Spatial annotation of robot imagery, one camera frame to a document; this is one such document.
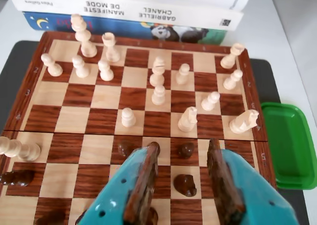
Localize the dark pawn chess piece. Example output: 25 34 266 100
178 142 195 160
0 170 35 187
118 141 135 157

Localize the white king chess piece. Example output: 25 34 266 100
70 13 98 58

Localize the white rook chess piece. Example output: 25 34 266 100
102 32 121 62
220 43 246 69

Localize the wooden folding chessboard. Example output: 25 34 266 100
0 31 277 225

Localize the dark knight chess piece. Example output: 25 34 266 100
173 174 198 197
148 207 159 225

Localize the white knight chess piece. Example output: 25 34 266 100
228 109 260 134
177 106 198 133

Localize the white Gabrielle Chanel book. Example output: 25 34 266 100
12 0 245 32

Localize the green plastic tray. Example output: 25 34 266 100
260 102 314 191

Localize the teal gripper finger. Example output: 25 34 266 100
207 138 302 225
78 141 160 225

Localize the white bishop chess piece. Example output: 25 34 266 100
149 56 165 87

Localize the white pawn chess piece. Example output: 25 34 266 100
40 53 63 77
223 69 244 90
72 55 90 78
176 63 190 85
121 107 137 128
201 91 221 112
97 59 114 81
151 84 166 106

